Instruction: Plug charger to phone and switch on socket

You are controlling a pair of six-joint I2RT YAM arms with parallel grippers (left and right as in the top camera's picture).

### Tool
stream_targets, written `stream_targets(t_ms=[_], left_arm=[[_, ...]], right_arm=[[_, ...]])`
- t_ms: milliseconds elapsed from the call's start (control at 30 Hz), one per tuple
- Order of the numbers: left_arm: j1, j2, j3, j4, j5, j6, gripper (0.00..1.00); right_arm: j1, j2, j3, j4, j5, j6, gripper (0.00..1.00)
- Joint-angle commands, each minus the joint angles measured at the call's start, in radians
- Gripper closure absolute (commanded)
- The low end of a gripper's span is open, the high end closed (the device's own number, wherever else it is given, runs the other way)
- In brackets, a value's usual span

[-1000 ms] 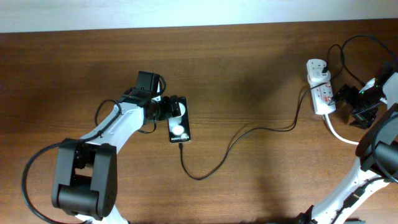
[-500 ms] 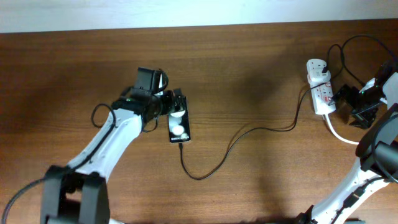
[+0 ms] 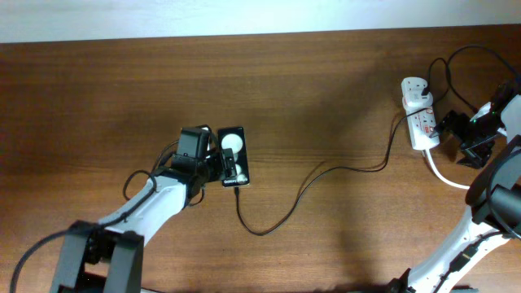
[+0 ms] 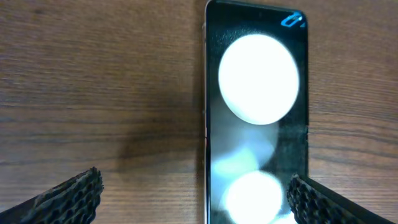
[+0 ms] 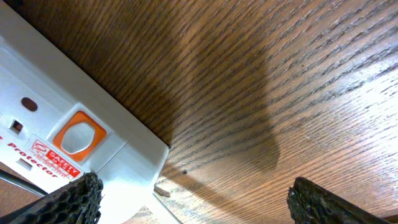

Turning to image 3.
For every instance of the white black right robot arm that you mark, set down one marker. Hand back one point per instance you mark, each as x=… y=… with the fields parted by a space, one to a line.
x=492 y=214

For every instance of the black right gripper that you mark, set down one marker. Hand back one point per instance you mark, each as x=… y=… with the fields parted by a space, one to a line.
x=474 y=150

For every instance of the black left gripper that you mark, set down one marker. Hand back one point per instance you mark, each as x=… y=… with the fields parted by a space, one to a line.
x=214 y=156

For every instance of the black Galaxy flip phone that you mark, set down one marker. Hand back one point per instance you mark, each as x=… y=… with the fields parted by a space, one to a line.
x=233 y=148

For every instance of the white USB charger adapter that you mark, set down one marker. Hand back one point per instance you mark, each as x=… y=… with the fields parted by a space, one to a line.
x=415 y=94

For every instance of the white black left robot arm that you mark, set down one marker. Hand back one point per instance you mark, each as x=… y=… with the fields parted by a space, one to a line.
x=107 y=256

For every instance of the white power strip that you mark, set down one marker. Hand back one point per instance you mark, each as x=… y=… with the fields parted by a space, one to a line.
x=421 y=123

